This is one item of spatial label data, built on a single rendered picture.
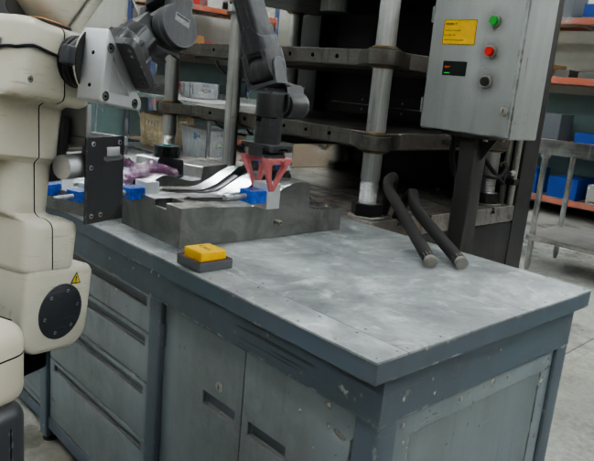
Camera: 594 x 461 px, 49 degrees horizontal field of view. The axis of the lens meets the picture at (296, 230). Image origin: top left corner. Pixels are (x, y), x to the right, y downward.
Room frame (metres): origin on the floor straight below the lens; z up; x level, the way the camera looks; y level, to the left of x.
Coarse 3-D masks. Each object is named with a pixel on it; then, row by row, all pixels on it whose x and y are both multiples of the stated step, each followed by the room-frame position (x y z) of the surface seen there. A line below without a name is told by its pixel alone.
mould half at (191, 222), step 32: (160, 192) 1.52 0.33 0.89; (224, 192) 1.61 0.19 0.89; (288, 192) 1.57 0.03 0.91; (128, 224) 1.52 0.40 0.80; (160, 224) 1.42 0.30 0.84; (192, 224) 1.38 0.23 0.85; (224, 224) 1.44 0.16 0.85; (256, 224) 1.50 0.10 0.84; (288, 224) 1.57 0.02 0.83; (320, 224) 1.65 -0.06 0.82
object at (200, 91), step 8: (184, 88) 7.40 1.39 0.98; (192, 88) 7.23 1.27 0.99; (200, 88) 7.24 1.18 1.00; (208, 88) 7.55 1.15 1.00; (216, 88) 7.35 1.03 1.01; (184, 96) 7.42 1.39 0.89; (192, 96) 7.21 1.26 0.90; (200, 96) 7.24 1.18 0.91; (208, 96) 7.29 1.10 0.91; (216, 96) 7.35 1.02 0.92
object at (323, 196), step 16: (208, 160) 2.96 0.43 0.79; (320, 192) 2.36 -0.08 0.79; (336, 192) 2.39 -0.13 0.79; (352, 192) 2.43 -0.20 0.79; (400, 192) 2.54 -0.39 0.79; (432, 192) 2.61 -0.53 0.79; (448, 192) 2.66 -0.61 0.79; (432, 208) 2.25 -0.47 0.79; (448, 208) 2.28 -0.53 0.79; (480, 208) 2.34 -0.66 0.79; (496, 208) 2.39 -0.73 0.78; (512, 208) 2.47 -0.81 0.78; (368, 224) 1.90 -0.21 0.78; (384, 224) 1.95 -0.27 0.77; (400, 224) 2.02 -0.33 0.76; (416, 224) 2.06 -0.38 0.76; (480, 224) 2.32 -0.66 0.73
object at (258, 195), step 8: (256, 184) 1.38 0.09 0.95; (264, 184) 1.36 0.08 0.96; (280, 184) 1.38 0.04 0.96; (240, 192) 1.36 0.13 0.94; (248, 192) 1.34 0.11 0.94; (256, 192) 1.34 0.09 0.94; (264, 192) 1.35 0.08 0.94; (272, 192) 1.36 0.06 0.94; (248, 200) 1.34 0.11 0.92; (256, 200) 1.34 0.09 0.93; (264, 200) 1.35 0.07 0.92; (272, 200) 1.36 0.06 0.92; (264, 208) 1.36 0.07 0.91; (272, 208) 1.37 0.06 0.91
